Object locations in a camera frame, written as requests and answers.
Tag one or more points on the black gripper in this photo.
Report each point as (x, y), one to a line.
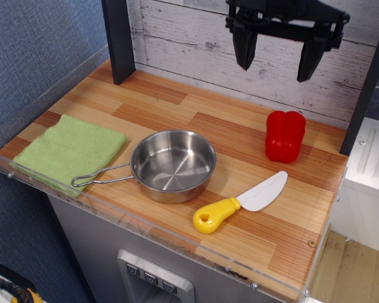
(318, 25)

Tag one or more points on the red toy bell pepper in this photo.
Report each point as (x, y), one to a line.
(285, 133)

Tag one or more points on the white appliance at right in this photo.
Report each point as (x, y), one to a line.
(355, 213)

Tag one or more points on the green folded cloth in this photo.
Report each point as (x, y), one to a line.
(69, 149)

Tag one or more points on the grey cabinet front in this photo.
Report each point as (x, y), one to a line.
(96, 241)

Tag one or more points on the silver dispenser panel with buttons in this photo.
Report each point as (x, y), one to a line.
(146, 281)

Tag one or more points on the yellow object bottom left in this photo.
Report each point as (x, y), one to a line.
(28, 296)

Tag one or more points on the dark right shelf post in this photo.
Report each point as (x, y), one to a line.
(362, 105)

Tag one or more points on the dark shelf post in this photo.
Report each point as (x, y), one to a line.
(118, 32)
(362, 105)

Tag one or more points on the steel pan with wire handle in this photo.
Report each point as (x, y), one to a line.
(171, 166)

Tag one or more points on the dark left shelf post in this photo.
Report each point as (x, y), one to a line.
(118, 32)

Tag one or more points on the yellow handled toy knife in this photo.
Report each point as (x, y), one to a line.
(207, 219)

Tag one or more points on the clear acrylic guard rail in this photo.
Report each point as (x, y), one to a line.
(270, 247)

